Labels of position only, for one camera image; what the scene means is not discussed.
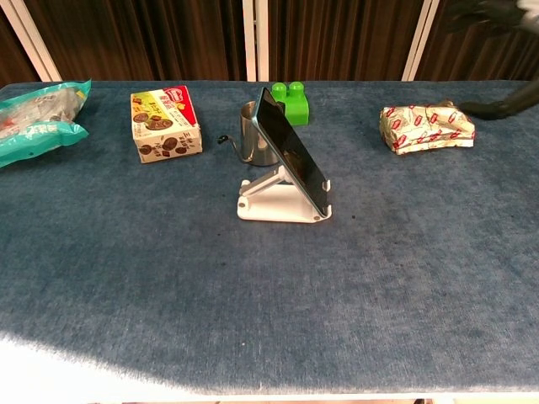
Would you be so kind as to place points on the stainless steel cup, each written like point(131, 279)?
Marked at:
point(252, 139)

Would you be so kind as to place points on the white phone stand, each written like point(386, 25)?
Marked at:
point(278, 206)

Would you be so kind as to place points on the black smartphone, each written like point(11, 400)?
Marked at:
point(290, 147)

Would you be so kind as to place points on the green toy building block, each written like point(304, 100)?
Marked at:
point(299, 111)

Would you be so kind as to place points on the dark brown curtain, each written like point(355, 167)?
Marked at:
point(147, 38)
point(12, 59)
point(337, 38)
point(476, 54)

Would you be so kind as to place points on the blue table cloth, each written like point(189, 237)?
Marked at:
point(168, 273)

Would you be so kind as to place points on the white double frame post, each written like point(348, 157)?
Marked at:
point(250, 42)

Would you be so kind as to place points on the teal snack bag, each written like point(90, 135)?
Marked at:
point(38, 126)

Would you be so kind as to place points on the crumpled gold red wrapper packet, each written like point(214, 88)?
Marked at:
point(425, 128)

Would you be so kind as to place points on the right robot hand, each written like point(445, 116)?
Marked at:
point(497, 110)

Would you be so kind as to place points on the chocolate cookie box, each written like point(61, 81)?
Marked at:
point(166, 126)

